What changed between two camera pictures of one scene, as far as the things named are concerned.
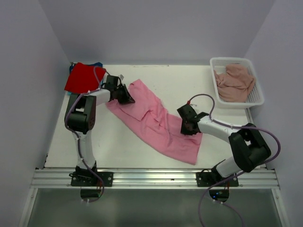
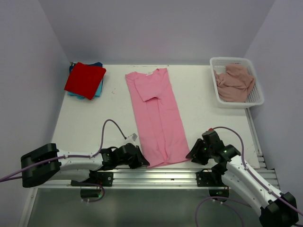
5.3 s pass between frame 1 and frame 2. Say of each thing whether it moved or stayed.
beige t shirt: stayed
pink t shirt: moved
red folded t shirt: stayed
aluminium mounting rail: stayed
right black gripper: moved
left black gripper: moved
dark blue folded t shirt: stayed
